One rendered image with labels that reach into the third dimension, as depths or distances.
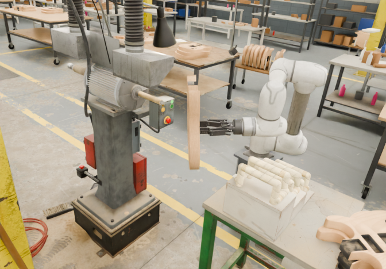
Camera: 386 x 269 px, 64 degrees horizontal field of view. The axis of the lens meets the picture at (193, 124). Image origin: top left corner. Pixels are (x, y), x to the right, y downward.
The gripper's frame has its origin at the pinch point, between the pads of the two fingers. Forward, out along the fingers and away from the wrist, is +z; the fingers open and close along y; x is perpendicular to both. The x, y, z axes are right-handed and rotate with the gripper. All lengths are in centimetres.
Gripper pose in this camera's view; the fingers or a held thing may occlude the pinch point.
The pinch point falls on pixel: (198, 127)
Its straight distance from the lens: 144.2
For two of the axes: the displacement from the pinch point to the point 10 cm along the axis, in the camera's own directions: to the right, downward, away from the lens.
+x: 0.1, -9.1, -4.2
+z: -10.0, 0.1, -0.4
